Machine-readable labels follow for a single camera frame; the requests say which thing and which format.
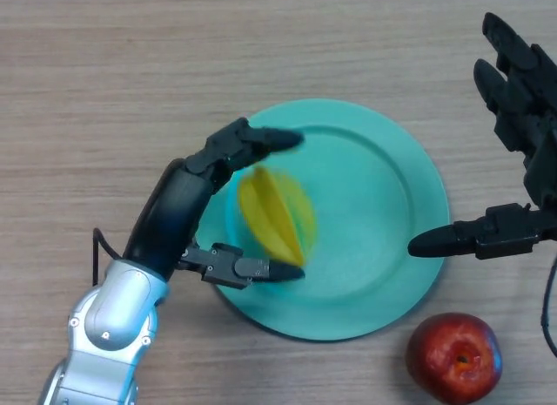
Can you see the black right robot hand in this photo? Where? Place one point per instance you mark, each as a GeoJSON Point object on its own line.
{"type": "Point", "coordinates": [539, 117]}

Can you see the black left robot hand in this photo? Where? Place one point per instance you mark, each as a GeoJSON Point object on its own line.
{"type": "Point", "coordinates": [169, 218]}

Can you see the yellow starfruit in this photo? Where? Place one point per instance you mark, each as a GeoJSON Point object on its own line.
{"type": "Point", "coordinates": [278, 218]}

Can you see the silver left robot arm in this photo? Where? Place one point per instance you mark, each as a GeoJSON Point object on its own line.
{"type": "Point", "coordinates": [113, 318]}

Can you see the green round plate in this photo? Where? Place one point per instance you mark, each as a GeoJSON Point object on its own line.
{"type": "Point", "coordinates": [370, 204]}

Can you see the red apple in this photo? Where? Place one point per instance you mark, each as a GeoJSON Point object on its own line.
{"type": "Point", "coordinates": [452, 359]}

